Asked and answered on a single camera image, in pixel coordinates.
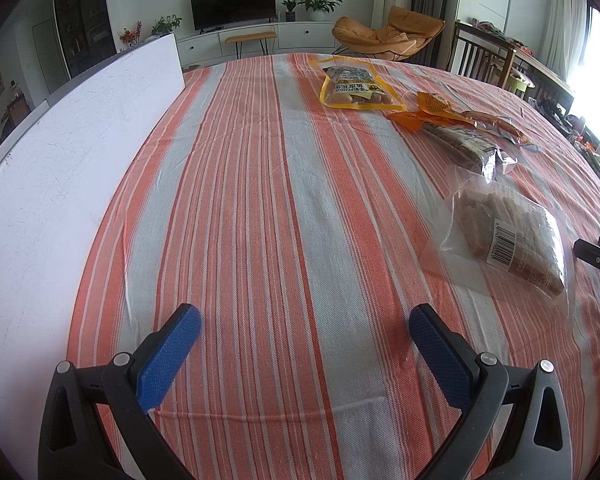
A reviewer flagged clear sausage stick bag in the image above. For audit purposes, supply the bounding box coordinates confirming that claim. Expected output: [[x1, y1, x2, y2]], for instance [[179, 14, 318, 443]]
[[420, 167, 576, 316]]

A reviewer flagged orange dark meat bag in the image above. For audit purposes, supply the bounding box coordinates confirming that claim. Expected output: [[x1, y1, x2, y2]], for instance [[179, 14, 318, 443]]
[[420, 122, 518, 182]]

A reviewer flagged orange chicken breast packet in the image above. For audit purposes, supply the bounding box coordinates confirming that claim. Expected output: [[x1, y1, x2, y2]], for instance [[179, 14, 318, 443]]
[[389, 92, 539, 153]]

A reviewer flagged white cardboard box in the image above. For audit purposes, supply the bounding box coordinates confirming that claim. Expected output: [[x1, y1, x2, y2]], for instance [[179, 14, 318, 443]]
[[0, 36, 184, 456]]

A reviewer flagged white sheer curtain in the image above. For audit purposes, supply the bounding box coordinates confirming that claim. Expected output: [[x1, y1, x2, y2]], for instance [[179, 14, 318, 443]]
[[539, 0, 588, 82]]

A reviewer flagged dark wooden chair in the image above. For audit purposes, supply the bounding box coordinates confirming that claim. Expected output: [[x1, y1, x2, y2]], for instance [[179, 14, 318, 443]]
[[446, 21, 517, 89]]

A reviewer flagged striped orange tablecloth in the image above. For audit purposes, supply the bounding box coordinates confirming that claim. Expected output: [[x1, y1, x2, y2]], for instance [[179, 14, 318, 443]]
[[67, 53, 600, 479]]

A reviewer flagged orange lounge chair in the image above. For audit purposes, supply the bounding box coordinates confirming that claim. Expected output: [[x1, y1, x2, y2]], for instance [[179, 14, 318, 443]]
[[332, 6, 445, 61]]

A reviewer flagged yellow quail egg bag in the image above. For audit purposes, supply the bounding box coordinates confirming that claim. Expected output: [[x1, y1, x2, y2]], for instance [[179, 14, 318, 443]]
[[309, 56, 406, 112]]

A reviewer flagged potted green plant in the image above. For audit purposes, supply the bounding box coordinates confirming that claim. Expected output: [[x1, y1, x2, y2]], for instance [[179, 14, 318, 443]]
[[299, 0, 342, 22]]

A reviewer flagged red flower arrangement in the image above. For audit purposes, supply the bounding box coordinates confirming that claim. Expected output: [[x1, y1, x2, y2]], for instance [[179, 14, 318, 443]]
[[119, 21, 143, 50]]

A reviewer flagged white tv cabinet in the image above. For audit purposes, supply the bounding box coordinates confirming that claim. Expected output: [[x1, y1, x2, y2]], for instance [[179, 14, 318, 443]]
[[176, 22, 338, 68]]

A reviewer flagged small dark potted plant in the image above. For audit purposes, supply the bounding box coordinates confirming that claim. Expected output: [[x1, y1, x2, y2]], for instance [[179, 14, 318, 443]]
[[282, 0, 298, 22]]

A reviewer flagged white vase green plant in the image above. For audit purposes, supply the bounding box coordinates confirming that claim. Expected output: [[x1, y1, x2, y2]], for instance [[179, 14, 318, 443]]
[[148, 14, 182, 39]]

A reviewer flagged wooden bench stool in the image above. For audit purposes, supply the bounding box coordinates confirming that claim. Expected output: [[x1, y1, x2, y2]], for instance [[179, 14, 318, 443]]
[[224, 30, 277, 60]]

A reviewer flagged black display cabinet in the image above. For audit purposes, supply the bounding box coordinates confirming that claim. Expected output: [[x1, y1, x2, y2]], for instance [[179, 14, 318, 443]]
[[53, 0, 116, 78]]

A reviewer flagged black television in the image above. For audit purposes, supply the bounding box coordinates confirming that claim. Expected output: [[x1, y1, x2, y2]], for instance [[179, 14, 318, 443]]
[[190, 0, 277, 32]]

